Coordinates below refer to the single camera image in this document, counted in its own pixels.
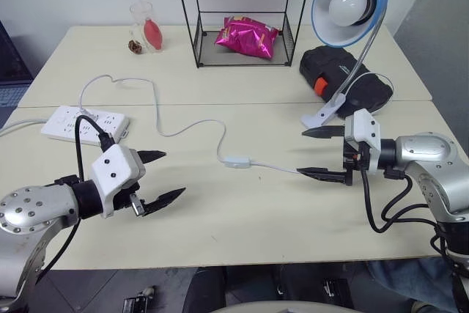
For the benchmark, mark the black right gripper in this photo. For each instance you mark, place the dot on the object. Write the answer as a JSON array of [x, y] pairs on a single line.
[[353, 161]]

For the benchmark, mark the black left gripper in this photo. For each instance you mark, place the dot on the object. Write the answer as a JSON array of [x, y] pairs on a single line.
[[122, 201]]

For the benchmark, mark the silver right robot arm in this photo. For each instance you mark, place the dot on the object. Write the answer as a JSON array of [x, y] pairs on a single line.
[[428, 151]]

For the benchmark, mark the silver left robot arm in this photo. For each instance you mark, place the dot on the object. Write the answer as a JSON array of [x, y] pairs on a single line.
[[33, 206]]

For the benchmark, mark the blue clip-on desk lamp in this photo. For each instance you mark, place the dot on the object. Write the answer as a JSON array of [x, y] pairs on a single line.
[[324, 12]]

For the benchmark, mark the black case with orange latch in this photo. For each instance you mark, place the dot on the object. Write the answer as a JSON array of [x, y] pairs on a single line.
[[329, 63]]

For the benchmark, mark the white power strip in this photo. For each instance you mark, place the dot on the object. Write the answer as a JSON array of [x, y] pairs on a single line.
[[62, 124]]

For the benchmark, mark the small brown nut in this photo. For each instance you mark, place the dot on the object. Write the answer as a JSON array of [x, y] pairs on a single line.
[[135, 46]]

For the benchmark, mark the pink snack bag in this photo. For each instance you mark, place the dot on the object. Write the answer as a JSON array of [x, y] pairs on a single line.
[[245, 36]]

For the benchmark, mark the white light bulb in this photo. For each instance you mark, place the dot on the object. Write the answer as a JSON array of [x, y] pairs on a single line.
[[348, 5]]

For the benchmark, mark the blue denim cloth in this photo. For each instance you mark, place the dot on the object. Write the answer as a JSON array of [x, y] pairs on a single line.
[[403, 280]]

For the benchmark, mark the clear glass beaker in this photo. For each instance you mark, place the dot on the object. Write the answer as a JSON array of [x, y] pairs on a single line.
[[141, 16]]

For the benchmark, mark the dark monitor screen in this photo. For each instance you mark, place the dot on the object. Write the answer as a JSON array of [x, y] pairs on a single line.
[[11, 52]]

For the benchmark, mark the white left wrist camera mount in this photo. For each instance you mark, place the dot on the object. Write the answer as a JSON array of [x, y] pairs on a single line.
[[113, 170]]

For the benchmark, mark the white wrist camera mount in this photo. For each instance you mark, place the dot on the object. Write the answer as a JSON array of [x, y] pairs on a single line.
[[113, 170], [366, 126]]

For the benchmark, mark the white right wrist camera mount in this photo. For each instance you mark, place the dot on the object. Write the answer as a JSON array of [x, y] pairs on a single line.
[[366, 126]]

